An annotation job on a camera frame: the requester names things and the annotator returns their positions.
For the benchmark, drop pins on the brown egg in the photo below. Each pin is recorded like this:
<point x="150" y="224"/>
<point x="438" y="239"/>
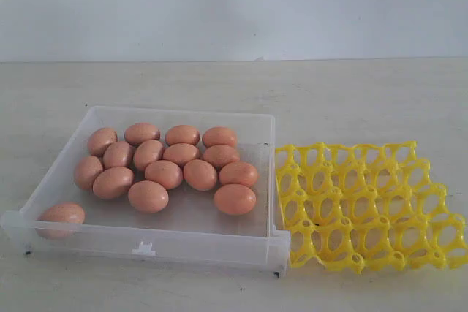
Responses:
<point x="86" y="171"/>
<point x="182" y="134"/>
<point x="200" y="175"/>
<point x="166" y="173"/>
<point x="118" y="154"/>
<point x="220" y="155"/>
<point x="100" y="140"/>
<point x="235" y="199"/>
<point x="146" y="153"/>
<point x="148" y="196"/>
<point x="138" y="133"/>
<point x="220" y="135"/>
<point x="238" y="172"/>
<point x="113" y="183"/>
<point x="181" y="153"/>

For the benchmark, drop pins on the yellow plastic egg rack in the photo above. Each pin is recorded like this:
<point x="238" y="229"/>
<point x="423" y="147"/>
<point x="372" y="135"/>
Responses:
<point x="366" y="207"/>

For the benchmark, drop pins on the clear plastic tray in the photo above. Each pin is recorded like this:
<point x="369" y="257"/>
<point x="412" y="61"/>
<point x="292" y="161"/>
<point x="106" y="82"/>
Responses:
<point x="190" y="230"/>

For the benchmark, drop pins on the brown egg front left corner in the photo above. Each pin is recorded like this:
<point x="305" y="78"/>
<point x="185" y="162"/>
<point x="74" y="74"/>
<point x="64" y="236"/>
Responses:
<point x="67" y="212"/>

